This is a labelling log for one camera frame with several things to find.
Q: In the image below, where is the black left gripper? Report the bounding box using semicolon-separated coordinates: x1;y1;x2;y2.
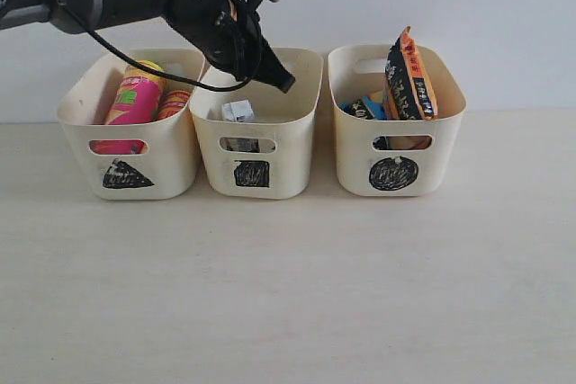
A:
166;0;296;93

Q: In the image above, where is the white blue milk carton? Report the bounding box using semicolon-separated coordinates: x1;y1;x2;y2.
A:
220;98;260;152

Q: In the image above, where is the blue cookie bag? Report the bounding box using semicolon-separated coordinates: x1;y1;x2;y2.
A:
339;91;387;121

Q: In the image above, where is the yellow chips can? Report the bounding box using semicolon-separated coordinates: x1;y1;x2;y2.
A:
155;90;191;121

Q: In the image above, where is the pink chips can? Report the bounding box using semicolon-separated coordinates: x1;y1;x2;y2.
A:
90;65;167;155

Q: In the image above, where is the orange snack bag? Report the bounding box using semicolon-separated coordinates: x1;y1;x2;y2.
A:
385;26;438;121

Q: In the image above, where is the cream bin square mark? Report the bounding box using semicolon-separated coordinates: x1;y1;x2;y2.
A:
188;46;325;200

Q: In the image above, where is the cream bin circle mark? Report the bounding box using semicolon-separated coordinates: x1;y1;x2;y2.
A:
327;42;468;198

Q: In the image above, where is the cream bin triangle mark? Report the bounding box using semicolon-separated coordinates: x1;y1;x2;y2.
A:
55;47;206;201

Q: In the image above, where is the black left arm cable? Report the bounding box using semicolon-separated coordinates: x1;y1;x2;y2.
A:
26;0;253;93

